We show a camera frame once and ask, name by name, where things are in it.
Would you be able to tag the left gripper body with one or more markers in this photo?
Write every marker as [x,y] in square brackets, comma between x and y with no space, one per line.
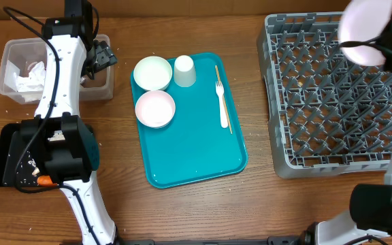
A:
[103,56]

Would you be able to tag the white napkin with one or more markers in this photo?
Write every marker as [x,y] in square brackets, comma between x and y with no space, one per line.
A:
[29,81]

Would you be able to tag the white plastic fork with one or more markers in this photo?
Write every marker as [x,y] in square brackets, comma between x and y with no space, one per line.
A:
[222,111]

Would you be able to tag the rice and peanut scraps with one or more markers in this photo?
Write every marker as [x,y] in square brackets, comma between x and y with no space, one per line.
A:
[26,173]

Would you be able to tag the orange carrot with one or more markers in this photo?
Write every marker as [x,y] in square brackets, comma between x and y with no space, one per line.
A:
[45,181]

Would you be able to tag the white round plate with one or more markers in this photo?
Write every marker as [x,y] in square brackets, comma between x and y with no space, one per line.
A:
[363,20]

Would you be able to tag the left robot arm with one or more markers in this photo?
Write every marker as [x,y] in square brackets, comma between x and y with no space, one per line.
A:
[69,44]

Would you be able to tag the grey dishwasher rack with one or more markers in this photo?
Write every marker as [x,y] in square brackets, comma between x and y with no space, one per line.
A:
[327,115]

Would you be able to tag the clear plastic bin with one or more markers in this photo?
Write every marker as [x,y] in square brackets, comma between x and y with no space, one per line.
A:
[20,56]

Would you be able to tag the white paper cup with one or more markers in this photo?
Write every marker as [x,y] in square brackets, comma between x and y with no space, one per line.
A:
[184,71]

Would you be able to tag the teal plastic serving tray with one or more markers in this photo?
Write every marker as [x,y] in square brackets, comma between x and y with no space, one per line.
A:
[194,147]

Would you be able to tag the black plastic tray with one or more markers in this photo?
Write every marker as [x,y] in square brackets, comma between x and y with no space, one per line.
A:
[3,156]

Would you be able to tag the wooden chopstick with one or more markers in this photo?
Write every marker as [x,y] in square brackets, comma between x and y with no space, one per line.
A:
[225,104]

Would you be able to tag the cardboard wall panel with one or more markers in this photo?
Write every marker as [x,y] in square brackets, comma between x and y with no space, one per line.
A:
[161,8]

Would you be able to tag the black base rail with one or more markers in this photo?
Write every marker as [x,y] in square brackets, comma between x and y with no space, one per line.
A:
[274,240]

